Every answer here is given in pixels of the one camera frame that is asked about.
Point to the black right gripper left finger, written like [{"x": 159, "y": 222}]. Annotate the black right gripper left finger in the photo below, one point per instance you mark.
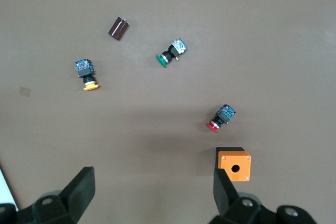
[{"x": 78, "y": 190}]

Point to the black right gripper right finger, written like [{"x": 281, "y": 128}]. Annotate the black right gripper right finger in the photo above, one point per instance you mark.
[{"x": 225, "y": 197}]

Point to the yellow push button switch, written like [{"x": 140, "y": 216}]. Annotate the yellow push button switch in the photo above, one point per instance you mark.
[{"x": 84, "y": 69}]

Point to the white drawer cabinet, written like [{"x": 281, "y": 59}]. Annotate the white drawer cabinet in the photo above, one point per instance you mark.
[{"x": 4, "y": 190}]

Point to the dark brown cylindrical capacitor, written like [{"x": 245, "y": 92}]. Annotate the dark brown cylindrical capacitor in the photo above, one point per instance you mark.
[{"x": 118, "y": 28}]

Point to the orange button enclosure box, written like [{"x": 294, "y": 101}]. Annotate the orange button enclosure box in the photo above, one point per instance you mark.
[{"x": 236, "y": 161}]

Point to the red push button switch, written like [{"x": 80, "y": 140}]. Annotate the red push button switch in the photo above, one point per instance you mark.
[{"x": 223, "y": 116}]

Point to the green push button switch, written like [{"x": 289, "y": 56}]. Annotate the green push button switch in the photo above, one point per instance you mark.
[{"x": 173, "y": 51}]

